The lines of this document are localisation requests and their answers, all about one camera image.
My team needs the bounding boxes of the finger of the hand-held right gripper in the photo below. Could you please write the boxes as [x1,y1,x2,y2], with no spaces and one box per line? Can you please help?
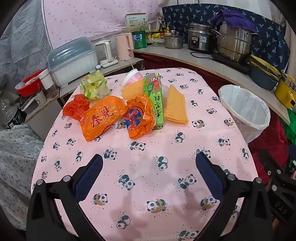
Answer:
[258,149,286,183]

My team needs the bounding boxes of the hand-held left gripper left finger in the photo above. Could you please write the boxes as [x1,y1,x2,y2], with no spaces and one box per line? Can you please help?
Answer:
[26,153,104,241]

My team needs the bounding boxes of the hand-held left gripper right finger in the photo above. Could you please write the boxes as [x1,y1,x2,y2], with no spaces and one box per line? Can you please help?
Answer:
[195,152,274,241]

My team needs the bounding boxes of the bin with white liner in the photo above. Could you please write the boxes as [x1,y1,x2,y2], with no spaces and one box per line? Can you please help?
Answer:
[218,85,271,144]

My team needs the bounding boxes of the large orange plastic bag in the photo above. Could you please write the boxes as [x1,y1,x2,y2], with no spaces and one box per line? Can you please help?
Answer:
[80,95,127,142]

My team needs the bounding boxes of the red plastic bag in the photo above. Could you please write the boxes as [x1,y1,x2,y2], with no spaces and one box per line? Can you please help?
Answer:
[62,94,90,121]

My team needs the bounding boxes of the orange bag with blue print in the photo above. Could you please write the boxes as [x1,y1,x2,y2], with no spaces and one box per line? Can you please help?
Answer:
[125,93,156,139]

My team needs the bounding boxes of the green juice carton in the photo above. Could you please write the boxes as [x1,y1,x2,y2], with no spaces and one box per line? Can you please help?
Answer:
[143,73,165,127]

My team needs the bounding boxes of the clear plastic bag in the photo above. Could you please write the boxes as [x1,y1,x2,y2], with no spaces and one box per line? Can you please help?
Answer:
[160,84,171,103]

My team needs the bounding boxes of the green plastic bag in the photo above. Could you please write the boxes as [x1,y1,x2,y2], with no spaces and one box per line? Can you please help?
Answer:
[285,109,296,149]

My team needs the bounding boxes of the pink panda tablecloth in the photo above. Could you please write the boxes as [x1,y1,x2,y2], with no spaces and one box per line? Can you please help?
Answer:
[31,68,258,241]

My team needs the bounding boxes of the grey floral cloth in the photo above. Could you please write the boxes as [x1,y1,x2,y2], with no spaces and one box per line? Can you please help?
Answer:
[0,124,44,230]

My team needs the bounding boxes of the yellow electric pot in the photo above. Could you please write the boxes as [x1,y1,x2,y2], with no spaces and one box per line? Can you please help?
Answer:
[274,73,296,109]

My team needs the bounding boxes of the orange foam fruit net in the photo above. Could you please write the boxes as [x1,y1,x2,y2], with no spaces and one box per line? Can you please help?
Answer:
[121,78,146,100]
[163,85,189,124]

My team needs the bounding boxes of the blue basin with yellow rim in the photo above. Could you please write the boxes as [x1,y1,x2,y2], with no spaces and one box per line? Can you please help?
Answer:
[248,55,282,91]

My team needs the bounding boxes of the green yellow paper wrapper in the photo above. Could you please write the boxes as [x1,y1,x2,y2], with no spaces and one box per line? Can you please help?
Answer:
[80,71,111,100]

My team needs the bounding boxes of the large clear plastic bottle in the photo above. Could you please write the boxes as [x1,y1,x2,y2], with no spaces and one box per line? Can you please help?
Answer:
[0,93,27,130]

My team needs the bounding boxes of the black induction cooktop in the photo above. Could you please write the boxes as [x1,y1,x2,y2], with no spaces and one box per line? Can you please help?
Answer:
[210,54,250,75]

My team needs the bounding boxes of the white cup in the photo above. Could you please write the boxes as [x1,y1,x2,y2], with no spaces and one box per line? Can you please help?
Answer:
[39,69,53,90]

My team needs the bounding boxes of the pink paper cup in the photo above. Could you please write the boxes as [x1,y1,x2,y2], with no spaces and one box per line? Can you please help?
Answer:
[120,69,145,88]

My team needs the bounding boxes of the red plastic container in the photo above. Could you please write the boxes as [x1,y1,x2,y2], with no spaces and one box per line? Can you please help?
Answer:
[15,70,45,97]

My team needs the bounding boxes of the light wooden counter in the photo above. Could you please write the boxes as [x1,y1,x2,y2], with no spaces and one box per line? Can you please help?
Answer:
[133,43,290,125]

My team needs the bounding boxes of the large steel steamer pot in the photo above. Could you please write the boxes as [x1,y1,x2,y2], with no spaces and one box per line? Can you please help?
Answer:
[210,21,260,63]

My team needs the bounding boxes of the pink electric kettle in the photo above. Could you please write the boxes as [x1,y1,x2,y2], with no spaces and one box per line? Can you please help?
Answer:
[115,32,134,61]

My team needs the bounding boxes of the steel rice cooker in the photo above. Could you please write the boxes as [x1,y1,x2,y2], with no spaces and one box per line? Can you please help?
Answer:
[187,22,214,52]

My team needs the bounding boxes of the small steel pot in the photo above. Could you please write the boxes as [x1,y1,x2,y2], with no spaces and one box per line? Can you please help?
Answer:
[163,32,185,49]

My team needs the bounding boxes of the green tin can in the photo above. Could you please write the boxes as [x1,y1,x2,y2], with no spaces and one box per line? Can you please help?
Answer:
[132,30,148,49]

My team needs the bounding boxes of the purple cloth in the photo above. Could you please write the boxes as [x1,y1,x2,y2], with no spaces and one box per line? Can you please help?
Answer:
[209,9,258,33]

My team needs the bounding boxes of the grey patterned curtain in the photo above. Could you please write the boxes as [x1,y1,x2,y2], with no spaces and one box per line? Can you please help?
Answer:
[0,0,50,93]

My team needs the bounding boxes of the pink dotted cloth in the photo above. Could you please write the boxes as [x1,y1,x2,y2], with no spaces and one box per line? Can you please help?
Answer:
[44,0,163,48]

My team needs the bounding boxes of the navy printed cloth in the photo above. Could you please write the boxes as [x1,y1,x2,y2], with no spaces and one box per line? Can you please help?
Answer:
[161,3,290,75]

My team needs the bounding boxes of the white cardboard box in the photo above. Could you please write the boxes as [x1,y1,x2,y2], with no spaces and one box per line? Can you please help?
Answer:
[125,13,149,33]

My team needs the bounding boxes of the black power cable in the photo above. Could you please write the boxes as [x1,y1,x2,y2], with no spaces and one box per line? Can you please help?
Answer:
[190,51,212,59]

